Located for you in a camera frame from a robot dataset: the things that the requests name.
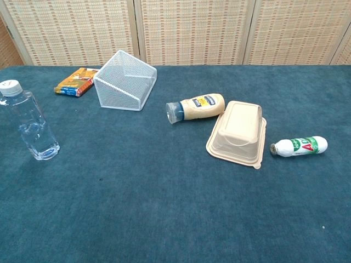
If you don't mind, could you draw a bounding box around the transparent plastic water bottle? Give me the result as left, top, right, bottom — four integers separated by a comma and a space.
0, 79, 60, 161

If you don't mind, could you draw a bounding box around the mayonnaise squeeze bottle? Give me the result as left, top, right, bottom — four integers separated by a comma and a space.
165, 93, 226, 125

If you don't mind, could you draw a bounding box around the beige takeaway food container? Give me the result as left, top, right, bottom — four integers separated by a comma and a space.
206, 100, 268, 170

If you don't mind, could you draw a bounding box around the small white green-labelled bottle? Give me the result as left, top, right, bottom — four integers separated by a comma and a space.
270, 136, 329, 158

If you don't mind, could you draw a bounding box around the teal table cover cloth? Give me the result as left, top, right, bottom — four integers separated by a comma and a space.
0, 65, 351, 263

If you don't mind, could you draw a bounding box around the orange snack box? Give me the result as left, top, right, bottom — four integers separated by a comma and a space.
54, 67, 99, 98

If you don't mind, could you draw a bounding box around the white wire mesh basket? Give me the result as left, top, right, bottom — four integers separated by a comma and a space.
93, 49, 158, 112

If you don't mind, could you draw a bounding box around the woven bamboo folding screen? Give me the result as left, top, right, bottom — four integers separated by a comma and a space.
0, 0, 351, 66

